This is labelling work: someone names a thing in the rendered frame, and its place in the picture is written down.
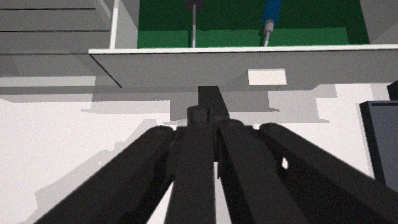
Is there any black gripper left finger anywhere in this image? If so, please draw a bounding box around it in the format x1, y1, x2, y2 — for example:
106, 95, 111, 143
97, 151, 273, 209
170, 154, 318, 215
33, 86, 216, 224

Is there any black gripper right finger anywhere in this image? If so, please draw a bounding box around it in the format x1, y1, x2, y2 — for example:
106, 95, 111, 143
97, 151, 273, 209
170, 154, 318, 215
208, 86, 398, 224

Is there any blue-handled deburring tool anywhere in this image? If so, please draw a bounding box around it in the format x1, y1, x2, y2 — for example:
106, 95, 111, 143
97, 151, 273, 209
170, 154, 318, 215
262, 0, 282, 47

